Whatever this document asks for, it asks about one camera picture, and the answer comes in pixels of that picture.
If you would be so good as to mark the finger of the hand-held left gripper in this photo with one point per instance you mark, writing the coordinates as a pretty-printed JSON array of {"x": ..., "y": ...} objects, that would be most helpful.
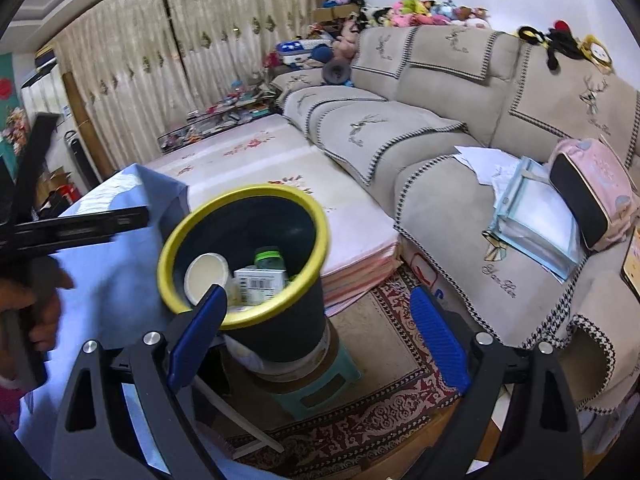
[
  {"x": 90, "y": 225},
  {"x": 37, "y": 160}
]

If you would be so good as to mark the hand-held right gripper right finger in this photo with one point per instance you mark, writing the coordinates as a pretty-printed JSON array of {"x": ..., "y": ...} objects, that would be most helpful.
[{"x": 440, "y": 340}]

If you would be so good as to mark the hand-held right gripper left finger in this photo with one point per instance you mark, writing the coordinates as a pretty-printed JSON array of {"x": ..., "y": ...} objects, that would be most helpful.
[{"x": 197, "y": 330}]

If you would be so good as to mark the white round plastic tub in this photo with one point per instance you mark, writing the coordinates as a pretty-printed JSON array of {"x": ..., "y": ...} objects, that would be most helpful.
[{"x": 205, "y": 277}]

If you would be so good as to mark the green leaf-print carton box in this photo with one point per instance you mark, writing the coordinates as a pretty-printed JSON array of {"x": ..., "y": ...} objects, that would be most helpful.
[{"x": 260, "y": 282}]

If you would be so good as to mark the black yellow-rimmed trash bin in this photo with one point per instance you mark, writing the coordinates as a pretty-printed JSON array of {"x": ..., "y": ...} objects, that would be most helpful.
[{"x": 280, "y": 330}]

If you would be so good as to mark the clear green-capped plastic bottle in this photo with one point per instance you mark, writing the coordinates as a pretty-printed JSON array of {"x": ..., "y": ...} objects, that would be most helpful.
[{"x": 267, "y": 258}]

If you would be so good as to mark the person's left hand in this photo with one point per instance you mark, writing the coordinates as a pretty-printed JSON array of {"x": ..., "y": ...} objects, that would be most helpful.
[{"x": 42, "y": 305}]

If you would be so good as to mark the open cardboard box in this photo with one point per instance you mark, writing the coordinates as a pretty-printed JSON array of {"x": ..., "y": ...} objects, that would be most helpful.
[{"x": 55, "y": 187}]

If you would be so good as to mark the white tower fan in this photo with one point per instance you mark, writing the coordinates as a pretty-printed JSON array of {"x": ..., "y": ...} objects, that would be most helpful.
[{"x": 80, "y": 160}]

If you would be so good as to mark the pink garment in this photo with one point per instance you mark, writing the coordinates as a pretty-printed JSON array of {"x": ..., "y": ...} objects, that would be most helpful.
[{"x": 12, "y": 405}]

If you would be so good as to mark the blue tablecloth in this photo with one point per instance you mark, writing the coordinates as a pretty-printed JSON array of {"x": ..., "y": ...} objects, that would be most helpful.
[{"x": 110, "y": 280}]

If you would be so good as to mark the white standing air conditioner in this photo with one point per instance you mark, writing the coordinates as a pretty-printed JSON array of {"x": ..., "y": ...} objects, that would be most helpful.
[{"x": 45, "y": 95}]

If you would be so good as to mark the white printed carton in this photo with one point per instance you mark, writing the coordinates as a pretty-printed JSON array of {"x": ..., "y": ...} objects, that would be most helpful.
[{"x": 425, "y": 270}]

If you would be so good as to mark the beige patterned curtain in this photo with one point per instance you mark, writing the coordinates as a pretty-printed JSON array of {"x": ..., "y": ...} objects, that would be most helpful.
[
  {"x": 125, "y": 70},
  {"x": 235, "y": 20}
]

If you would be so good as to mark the teal plastic stool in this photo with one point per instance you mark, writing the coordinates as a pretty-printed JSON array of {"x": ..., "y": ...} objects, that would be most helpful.
[{"x": 320, "y": 390}]

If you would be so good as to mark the clear plastic document bag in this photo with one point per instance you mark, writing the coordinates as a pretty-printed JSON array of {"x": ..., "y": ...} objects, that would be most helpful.
[{"x": 535, "y": 230}]

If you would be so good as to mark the cluttered glass coffee table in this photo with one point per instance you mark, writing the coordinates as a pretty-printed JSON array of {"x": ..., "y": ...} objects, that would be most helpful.
[{"x": 215, "y": 120}]

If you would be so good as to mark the loose white papers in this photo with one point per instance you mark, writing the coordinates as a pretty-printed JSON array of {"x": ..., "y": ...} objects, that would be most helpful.
[{"x": 480, "y": 162}]

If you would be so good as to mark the floral white mat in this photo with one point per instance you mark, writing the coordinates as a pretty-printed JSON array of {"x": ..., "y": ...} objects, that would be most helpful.
[{"x": 280, "y": 160}]

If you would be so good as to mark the pink backpack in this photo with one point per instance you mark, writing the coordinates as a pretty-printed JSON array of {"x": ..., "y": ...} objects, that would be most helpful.
[{"x": 600, "y": 185}]

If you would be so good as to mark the beige sofa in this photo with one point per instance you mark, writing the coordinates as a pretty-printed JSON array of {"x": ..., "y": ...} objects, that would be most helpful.
[{"x": 450, "y": 100}]

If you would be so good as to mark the blue star-print pillow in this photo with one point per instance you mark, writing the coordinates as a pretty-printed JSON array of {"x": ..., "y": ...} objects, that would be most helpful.
[{"x": 297, "y": 50}]

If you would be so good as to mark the dark round cushion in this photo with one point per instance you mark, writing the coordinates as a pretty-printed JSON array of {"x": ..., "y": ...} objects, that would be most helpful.
[{"x": 336, "y": 72}]

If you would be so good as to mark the black yellow bee plush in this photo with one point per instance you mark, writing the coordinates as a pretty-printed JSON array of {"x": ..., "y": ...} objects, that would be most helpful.
[{"x": 532, "y": 36}]

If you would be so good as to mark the black mouse plush toy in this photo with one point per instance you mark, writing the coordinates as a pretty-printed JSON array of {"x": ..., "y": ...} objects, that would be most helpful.
[{"x": 562, "y": 42}]

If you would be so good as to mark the yellow lion plush toy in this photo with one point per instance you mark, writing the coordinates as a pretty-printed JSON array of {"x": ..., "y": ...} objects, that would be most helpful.
[{"x": 599, "y": 54}]

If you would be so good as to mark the pile of plush toys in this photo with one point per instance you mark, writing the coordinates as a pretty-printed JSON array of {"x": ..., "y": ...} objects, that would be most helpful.
[{"x": 420, "y": 12}]

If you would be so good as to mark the stack of cardboard boxes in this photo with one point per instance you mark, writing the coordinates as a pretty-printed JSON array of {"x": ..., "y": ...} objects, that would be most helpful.
[{"x": 330, "y": 0}]

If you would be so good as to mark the artificial flower wall decoration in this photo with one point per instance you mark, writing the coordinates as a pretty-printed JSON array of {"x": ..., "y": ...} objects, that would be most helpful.
[{"x": 12, "y": 130}]

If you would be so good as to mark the red round wall ornament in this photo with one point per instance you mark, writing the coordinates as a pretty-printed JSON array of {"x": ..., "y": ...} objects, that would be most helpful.
[{"x": 5, "y": 89}]

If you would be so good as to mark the white table frame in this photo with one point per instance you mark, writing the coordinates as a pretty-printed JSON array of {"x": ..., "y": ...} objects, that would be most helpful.
[{"x": 250, "y": 442}]

